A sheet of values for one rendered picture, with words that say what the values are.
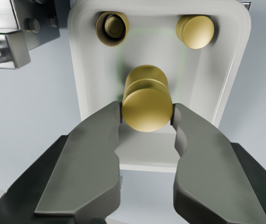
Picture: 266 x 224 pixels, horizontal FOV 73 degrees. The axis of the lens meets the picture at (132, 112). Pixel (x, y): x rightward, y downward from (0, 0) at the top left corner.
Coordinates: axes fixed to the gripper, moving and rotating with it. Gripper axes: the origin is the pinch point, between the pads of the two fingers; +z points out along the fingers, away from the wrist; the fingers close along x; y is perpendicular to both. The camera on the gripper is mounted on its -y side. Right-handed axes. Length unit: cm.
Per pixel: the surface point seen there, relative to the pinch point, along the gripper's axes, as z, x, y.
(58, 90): 16.8, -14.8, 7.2
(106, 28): 12.8, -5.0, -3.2
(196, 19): 10.5, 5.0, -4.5
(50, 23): 8.3, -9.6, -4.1
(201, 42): 10.5, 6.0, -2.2
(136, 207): 16.7, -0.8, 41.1
